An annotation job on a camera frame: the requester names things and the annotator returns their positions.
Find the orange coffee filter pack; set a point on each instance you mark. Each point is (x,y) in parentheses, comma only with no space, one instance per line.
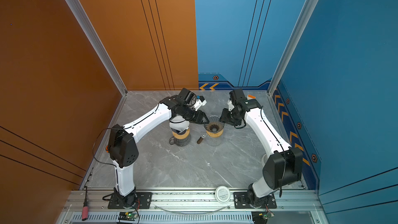
(250,97)

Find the aluminium left corner post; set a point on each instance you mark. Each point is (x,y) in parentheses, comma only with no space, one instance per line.
(86,25)

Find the circuit board right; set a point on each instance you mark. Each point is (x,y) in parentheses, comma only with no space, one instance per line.
(261,217)

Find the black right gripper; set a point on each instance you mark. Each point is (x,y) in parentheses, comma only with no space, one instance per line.
(224,116)

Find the red handled screwdriver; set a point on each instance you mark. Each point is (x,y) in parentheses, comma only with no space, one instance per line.
(85,210)

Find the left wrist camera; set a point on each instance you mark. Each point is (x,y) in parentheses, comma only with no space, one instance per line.
(190,99)

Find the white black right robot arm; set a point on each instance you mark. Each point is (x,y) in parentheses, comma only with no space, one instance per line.
(284,163)

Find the ribbed glass coffee server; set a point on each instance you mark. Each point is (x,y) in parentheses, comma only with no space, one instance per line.
(180,142)

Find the white round lid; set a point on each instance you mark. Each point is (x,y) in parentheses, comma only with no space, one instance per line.
(222,194)

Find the aluminium right corner post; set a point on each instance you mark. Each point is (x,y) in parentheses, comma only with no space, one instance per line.
(301,23)

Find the green circuit board left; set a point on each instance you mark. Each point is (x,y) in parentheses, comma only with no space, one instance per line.
(128,218)

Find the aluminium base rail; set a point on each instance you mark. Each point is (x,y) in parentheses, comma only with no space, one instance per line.
(194,206)

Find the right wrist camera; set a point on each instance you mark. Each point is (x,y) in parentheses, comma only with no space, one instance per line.
(231,105)

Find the clear glass pitcher wooden handle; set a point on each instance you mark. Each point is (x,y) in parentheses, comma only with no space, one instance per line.
(209,140)

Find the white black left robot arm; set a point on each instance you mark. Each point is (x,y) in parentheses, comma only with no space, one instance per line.
(179,110)

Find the bamboo dripper ring stand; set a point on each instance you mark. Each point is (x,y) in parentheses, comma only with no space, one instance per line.
(181,135)

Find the white paper coffee filter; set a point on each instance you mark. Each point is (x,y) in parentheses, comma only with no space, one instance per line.
(178,124)

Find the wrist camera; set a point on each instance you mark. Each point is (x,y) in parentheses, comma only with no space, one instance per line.
(231,105)
(190,99)

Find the grey ribbed glass dripper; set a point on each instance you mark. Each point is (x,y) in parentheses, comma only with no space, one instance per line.
(215,125)

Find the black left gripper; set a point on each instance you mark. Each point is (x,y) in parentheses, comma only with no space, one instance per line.
(199,118)

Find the aluminium corner post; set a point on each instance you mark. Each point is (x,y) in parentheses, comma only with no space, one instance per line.
(301,23)
(86,25)

